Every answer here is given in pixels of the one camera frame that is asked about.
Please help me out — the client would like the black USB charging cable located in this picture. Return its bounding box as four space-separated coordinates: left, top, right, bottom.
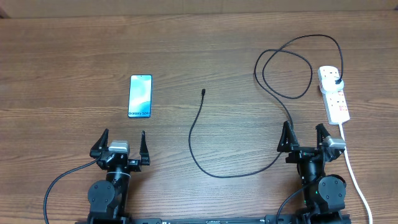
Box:
188 34 345 179

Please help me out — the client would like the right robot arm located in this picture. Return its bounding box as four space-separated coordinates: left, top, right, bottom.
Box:
275 121 351 223

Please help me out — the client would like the Samsung Galaxy smartphone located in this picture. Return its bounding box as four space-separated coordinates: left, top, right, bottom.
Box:
127 75 152 118

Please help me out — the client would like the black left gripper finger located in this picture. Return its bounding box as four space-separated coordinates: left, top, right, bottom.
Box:
139 131 150 166
90 129 109 158

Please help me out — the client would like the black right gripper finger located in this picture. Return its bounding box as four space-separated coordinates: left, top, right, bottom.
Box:
315 123 331 148
277 121 299 152

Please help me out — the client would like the white charger plug adapter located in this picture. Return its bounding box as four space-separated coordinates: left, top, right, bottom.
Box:
320 77 345 94

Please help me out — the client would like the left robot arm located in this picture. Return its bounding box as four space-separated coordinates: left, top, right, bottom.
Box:
87 129 150 223

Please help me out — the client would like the white power strip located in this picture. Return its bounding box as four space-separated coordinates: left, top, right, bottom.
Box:
317 66 350 125

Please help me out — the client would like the white power strip cord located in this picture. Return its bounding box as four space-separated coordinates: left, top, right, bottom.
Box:
338 123 374 224

